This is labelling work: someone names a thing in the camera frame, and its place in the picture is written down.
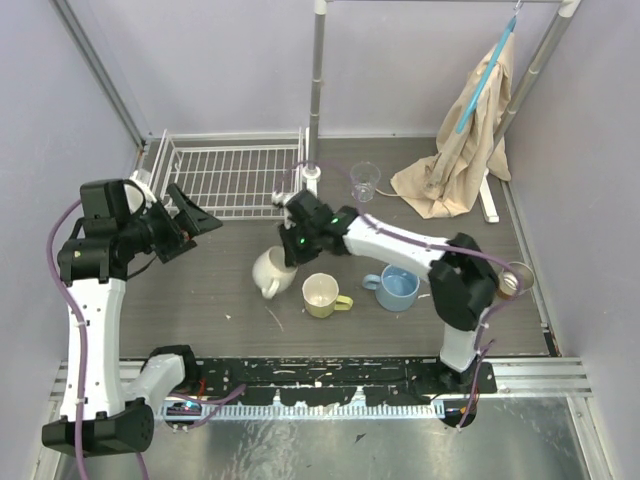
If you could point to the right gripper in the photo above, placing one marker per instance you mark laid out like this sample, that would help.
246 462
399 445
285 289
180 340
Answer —
293 255

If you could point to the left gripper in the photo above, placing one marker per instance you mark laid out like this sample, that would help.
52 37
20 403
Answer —
171 232

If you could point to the white speckled mug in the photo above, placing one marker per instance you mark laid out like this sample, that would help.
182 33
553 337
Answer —
270 273

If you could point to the yellow mug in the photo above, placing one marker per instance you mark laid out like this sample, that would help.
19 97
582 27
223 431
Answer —
321 295

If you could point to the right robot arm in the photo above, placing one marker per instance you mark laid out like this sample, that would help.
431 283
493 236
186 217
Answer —
463 283

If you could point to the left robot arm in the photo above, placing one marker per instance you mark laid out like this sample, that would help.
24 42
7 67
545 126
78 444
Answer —
101 416

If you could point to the clear plastic cup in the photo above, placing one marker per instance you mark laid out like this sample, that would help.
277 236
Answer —
364 180

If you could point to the blue mug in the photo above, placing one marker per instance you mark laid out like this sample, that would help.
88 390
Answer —
395 288

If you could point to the beige cloth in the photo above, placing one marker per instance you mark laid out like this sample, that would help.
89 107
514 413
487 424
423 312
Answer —
447 183

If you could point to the blue clothes hanger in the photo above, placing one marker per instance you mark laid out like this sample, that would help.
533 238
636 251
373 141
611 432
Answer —
493 60

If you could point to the steel cup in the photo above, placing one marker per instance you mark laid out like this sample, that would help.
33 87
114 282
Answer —
517 279

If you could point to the white wire dish rack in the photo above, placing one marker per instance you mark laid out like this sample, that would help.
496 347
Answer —
231 176

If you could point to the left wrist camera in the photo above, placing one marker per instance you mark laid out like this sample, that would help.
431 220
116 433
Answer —
139 196

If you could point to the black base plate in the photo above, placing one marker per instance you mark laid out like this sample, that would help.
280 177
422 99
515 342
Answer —
316 381

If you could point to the blue cable duct strip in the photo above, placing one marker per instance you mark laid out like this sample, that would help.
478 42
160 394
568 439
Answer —
356 410

